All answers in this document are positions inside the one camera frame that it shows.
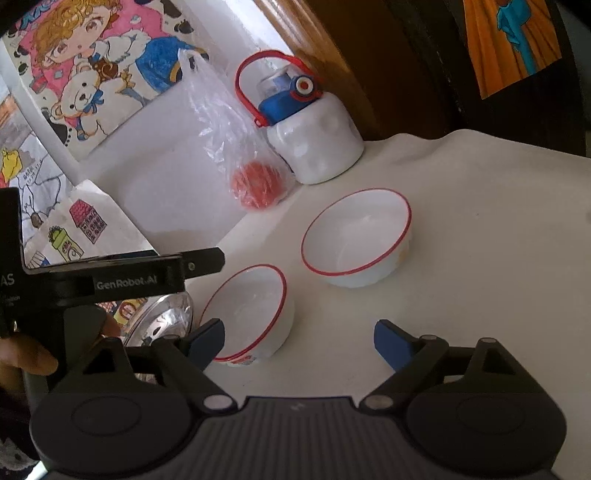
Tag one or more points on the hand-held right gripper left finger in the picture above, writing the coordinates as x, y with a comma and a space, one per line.
207, 341

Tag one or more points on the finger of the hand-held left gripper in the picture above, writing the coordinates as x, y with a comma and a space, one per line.
205, 263

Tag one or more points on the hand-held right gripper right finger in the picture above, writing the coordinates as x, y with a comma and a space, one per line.
392, 344

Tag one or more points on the steel plate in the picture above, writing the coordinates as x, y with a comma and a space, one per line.
171, 314

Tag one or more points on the white bowl red rim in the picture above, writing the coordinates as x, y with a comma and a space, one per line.
355, 230
249, 300

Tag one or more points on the person's left hand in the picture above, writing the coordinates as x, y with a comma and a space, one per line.
27, 355

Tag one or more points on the colourful houses drawing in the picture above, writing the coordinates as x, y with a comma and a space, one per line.
101, 230

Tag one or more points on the red ball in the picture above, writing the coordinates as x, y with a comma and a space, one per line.
254, 187

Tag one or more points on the white printed table mat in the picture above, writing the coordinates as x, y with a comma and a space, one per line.
461, 277

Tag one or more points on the seated figure fan drawing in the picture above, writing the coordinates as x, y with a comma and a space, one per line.
27, 157

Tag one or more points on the clear plastic bag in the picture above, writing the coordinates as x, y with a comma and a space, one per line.
217, 120

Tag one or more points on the white bottle blue lid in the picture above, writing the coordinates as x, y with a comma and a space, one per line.
318, 143

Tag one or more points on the cartoon child bear drawing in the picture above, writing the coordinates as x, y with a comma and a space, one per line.
92, 60

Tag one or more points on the dark door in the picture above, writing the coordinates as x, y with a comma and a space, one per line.
577, 115

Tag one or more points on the orange dress figure painting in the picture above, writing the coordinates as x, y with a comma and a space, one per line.
508, 46

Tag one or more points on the wooden door frame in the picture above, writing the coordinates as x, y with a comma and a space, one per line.
323, 46

